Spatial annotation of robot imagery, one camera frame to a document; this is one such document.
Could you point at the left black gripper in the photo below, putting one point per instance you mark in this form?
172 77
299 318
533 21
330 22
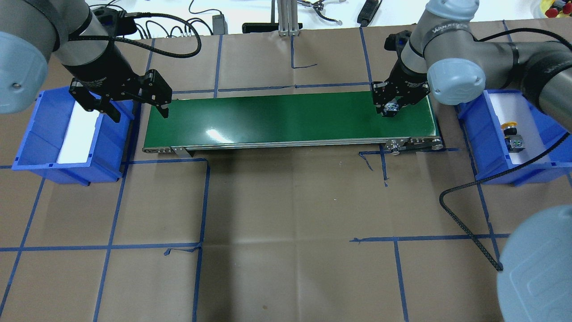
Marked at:
108 70

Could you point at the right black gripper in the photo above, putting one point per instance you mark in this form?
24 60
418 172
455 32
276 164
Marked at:
409 78

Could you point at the red mushroom push button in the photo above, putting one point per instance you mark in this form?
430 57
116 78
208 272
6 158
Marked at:
390 109

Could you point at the yellow mushroom push button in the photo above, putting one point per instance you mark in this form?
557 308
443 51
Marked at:
513 140

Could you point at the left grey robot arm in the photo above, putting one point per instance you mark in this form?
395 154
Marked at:
84 41

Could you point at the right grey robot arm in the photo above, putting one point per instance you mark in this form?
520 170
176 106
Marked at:
442 57

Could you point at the yellow tray of buttons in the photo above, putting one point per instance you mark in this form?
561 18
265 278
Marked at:
555 8

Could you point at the green conveyor belt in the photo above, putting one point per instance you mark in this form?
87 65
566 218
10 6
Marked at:
289 120

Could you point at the white foam pad left bin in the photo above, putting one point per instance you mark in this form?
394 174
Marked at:
79 136

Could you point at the white foam pad bin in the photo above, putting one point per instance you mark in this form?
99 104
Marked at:
79 136
512 107

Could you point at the left blue plastic bin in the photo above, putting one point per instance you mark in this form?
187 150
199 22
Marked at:
44 136

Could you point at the blue plastic bin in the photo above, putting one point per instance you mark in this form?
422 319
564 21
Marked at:
44 136
491 158

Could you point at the right blue plastic bin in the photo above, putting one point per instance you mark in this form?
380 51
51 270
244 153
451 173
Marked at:
491 158

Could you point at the black power adapter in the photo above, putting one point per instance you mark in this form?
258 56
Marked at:
219 25

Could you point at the white foam pad right bin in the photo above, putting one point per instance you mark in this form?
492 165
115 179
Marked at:
512 107

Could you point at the aluminium frame post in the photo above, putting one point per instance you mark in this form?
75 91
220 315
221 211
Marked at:
288 24

